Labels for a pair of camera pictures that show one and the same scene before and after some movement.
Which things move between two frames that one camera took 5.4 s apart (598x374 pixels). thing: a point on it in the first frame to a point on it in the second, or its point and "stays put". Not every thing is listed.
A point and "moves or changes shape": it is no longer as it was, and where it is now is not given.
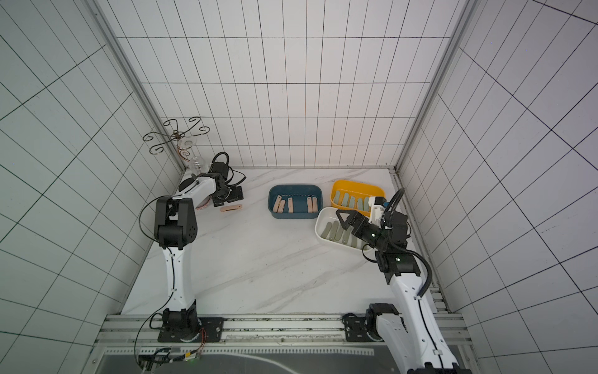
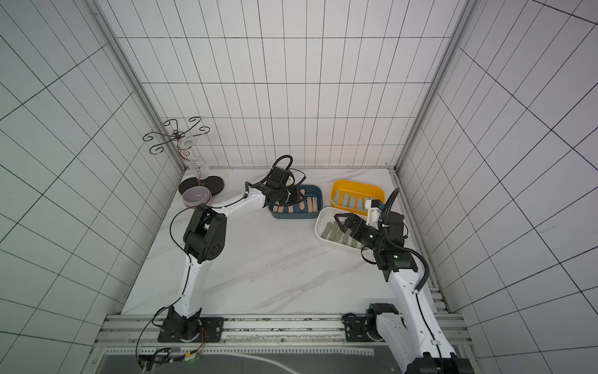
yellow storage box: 354,195 stays put
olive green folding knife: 334,231 stays put
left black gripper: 237,195 to 297,198
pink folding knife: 230,208 moves or changes shape
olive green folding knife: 345,236 stays put
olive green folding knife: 327,229 stays put
